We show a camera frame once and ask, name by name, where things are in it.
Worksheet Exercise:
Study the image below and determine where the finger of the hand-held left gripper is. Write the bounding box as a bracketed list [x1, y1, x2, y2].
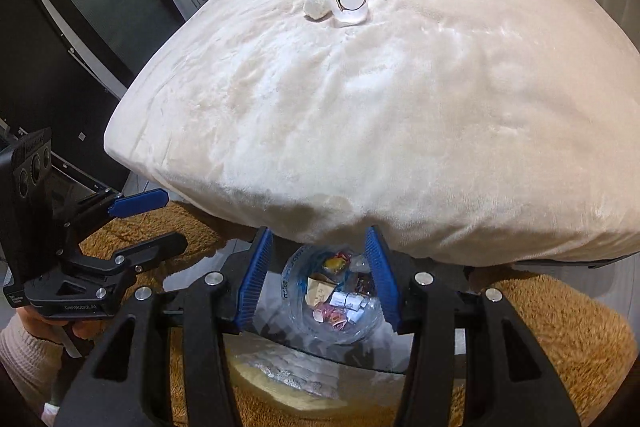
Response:
[70, 188, 169, 228]
[65, 232, 189, 274]

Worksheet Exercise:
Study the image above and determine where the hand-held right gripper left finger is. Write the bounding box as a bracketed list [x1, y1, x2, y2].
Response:
[52, 227, 275, 427]

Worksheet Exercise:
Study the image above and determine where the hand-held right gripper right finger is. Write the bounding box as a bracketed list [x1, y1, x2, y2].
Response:
[364, 225, 583, 427]

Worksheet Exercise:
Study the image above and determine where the white printed paper wrapper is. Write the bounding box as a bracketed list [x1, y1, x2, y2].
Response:
[327, 289, 367, 311]

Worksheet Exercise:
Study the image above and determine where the trash bin with clear liner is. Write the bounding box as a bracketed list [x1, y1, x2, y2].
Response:
[280, 244, 387, 346]

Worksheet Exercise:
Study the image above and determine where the brown cardboard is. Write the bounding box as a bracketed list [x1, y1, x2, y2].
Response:
[306, 274, 337, 306]

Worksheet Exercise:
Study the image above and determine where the pink paper wrapper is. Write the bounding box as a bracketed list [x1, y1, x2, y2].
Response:
[314, 302, 349, 331]

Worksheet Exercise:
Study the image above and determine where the small white bag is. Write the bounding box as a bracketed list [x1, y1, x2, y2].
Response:
[304, 0, 331, 22]

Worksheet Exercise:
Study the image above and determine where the person's left forearm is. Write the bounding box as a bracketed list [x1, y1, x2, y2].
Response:
[0, 317, 67, 414]

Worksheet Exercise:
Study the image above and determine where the person's left hand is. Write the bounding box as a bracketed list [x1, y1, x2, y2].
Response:
[10, 309, 108, 344]

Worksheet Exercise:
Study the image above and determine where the beige plush blanket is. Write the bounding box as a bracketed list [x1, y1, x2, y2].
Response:
[102, 0, 640, 268]

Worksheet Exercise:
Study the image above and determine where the brown plush rug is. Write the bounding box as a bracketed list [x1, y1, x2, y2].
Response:
[80, 202, 640, 427]

